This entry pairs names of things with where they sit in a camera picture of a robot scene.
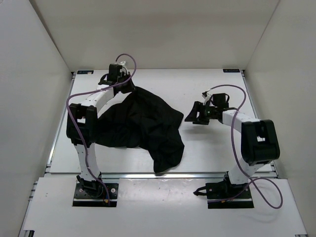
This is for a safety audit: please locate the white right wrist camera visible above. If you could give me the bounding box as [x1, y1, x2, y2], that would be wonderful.
[202, 90, 213, 105]

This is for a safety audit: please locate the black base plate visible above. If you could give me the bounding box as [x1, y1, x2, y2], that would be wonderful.
[193, 179, 254, 209]
[72, 182, 119, 207]

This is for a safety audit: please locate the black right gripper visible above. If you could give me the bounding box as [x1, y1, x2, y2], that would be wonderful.
[185, 102, 217, 125]

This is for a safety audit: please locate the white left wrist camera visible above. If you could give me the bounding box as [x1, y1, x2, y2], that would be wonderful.
[119, 60, 129, 74]

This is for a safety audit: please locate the aluminium table frame rail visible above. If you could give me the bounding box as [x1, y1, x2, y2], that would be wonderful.
[44, 69, 279, 181]

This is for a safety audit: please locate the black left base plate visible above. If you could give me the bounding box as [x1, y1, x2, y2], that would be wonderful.
[72, 182, 119, 207]

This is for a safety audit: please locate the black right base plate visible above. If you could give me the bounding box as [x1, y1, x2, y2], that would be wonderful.
[193, 179, 254, 209]

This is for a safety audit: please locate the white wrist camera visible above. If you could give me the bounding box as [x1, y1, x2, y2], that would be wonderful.
[119, 60, 129, 74]
[202, 90, 213, 105]

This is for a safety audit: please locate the black pleated skirt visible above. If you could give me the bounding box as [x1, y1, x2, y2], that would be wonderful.
[96, 87, 185, 173]

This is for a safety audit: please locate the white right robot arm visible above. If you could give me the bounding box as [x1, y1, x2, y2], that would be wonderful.
[185, 92, 280, 198]

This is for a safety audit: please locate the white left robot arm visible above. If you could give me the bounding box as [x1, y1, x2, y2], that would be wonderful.
[66, 61, 135, 197]

